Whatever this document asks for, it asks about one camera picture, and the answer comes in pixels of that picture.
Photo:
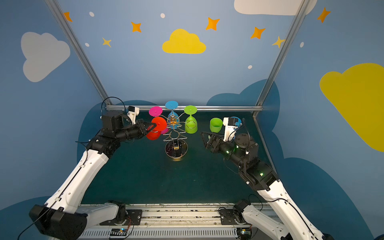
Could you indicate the blue wine glass front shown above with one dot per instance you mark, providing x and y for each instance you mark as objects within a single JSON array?
[{"x": 234, "y": 121}]

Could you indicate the green wine glass back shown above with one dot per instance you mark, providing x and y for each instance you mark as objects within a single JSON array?
[{"x": 191, "y": 125}]

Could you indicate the aluminium frame post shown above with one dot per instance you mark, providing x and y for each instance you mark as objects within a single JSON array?
[
  {"x": 64, "y": 24},
  {"x": 290, "y": 37}
]

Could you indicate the aluminium frame right post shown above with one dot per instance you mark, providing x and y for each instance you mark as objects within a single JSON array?
[{"x": 290, "y": 37}]

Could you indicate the blue wine glass back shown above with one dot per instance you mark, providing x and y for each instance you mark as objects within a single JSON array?
[{"x": 173, "y": 116}]

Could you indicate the circuit board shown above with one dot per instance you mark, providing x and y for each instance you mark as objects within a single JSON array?
[
  {"x": 244, "y": 233},
  {"x": 120, "y": 233}
]

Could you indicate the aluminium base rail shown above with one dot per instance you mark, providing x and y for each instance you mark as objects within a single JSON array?
[{"x": 185, "y": 216}]

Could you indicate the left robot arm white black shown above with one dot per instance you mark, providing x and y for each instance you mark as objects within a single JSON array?
[{"x": 59, "y": 216}]

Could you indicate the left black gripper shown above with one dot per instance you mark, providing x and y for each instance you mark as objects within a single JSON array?
[{"x": 142, "y": 128}]

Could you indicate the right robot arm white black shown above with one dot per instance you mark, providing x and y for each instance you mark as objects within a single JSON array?
[{"x": 261, "y": 178}]

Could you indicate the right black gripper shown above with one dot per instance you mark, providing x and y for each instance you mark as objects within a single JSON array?
[{"x": 212, "y": 142}]

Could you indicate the green wine glass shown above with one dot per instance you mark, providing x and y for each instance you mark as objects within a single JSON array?
[
  {"x": 191, "y": 125},
  {"x": 216, "y": 125}
]

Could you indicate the aluminium frame left post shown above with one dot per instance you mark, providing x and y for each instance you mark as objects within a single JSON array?
[{"x": 64, "y": 24}]

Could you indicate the pink wine glass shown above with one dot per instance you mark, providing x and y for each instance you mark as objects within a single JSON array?
[{"x": 157, "y": 112}]

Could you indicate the red wine glass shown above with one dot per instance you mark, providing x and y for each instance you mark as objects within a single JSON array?
[{"x": 161, "y": 124}]

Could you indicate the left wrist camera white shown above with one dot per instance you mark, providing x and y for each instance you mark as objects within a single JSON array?
[{"x": 133, "y": 112}]

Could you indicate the blue wine glass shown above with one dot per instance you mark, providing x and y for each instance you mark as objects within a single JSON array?
[
  {"x": 234, "y": 121},
  {"x": 173, "y": 116}
]

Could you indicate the gold wire wine glass rack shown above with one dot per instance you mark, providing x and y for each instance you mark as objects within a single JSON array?
[{"x": 176, "y": 146}]

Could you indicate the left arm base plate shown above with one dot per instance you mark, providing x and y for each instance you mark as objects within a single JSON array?
[{"x": 133, "y": 217}]

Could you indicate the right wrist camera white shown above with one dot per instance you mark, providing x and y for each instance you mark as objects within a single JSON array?
[{"x": 230, "y": 131}]

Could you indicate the aluminium frame back bar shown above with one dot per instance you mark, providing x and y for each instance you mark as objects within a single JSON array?
[{"x": 199, "y": 108}]

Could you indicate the left circuit board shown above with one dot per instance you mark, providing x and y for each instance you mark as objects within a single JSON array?
[{"x": 120, "y": 233}]

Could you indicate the right circuit board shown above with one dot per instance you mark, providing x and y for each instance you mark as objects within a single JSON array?
[{"x": 244, "y": 233}]

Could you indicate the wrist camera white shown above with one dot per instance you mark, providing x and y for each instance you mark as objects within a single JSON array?
[
  {"x": 133, "y": 112},
  {"x": 230, "y": 131}
]

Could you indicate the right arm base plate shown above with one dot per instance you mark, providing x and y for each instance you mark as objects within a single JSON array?
[{"x": 232, "y": 217}]

